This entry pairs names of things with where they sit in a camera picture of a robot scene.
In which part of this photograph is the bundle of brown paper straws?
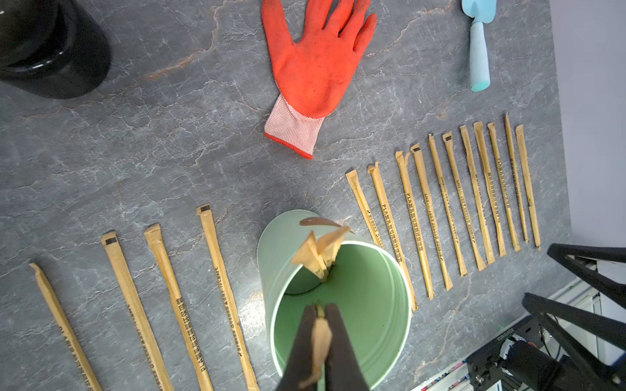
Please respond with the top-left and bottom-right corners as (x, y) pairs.
(291, 226), (350, 281)

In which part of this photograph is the twelfth brown paper straw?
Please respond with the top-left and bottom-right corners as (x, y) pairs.
(197, 204), (260, 391)

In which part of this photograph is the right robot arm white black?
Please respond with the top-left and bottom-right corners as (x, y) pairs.
(500, 244), (625, 390)

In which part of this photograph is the fifteenth brown paper straw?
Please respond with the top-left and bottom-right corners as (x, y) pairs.
(29, 262), (103, 391)

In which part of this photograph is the mint green storage cup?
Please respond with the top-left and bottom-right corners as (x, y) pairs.
(257, 210), (412, 388)

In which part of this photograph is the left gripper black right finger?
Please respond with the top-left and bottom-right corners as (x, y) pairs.
(325, 304), (369, 391)

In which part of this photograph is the black plant pot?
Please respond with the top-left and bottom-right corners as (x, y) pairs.
(1, 1), (112, 99)

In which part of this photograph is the red hand-shaped scraper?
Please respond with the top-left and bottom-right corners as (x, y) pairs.
(262, 1), (378, 159)

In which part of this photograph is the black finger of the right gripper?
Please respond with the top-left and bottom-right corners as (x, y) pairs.
(523, 293), (625, 386)
(547, 244), (625, 296)

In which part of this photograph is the thirteenth brown paper straw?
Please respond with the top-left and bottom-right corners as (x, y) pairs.
(144, 223), (214, 391)

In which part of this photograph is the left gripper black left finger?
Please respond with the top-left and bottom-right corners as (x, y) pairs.
(276, 306), (317, 390)

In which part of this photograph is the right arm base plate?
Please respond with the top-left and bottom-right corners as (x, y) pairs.
(466, 315), (542, 390)

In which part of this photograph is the eleventh brown paper straw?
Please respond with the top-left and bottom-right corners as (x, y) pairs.
(515, 125), (541, 250)

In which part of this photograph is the teal small spatula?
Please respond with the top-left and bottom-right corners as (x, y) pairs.
(461, 0), (497, 92)

